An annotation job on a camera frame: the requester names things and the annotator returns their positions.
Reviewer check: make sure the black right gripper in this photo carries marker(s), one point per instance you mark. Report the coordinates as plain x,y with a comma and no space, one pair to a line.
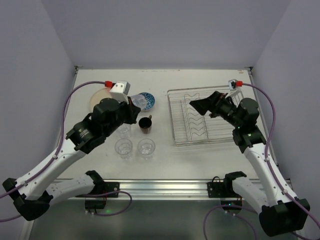
213,102

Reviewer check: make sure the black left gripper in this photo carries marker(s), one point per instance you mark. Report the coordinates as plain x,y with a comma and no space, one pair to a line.
135,111

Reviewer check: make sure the cream plate back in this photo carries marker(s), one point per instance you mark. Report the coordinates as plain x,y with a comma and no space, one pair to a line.
96,98

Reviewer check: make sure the clear glass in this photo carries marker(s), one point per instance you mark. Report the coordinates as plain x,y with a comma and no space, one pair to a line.
146,148
124,131
139,101
124,148

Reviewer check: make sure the dark red cup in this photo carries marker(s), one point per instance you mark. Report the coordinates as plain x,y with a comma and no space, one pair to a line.
145,124

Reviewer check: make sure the blue patterned bowl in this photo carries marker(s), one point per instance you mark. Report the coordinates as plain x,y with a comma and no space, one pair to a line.
150,101

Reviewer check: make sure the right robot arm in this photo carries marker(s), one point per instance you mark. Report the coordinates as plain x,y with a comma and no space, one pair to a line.
279,209

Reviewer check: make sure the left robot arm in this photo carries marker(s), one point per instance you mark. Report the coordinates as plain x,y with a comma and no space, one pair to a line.
83,138

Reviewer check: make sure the metal wire dish rack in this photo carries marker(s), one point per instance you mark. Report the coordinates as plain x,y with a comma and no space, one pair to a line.
188,126

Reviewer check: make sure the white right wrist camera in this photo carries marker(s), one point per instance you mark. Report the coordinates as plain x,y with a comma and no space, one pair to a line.
233,87

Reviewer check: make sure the aluminium mounting rail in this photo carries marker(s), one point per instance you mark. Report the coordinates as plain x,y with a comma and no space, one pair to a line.
162,188

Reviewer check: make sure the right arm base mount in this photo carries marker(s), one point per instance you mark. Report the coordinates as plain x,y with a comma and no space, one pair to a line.
222,189

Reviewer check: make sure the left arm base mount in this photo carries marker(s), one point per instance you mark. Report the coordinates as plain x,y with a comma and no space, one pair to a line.
105,191

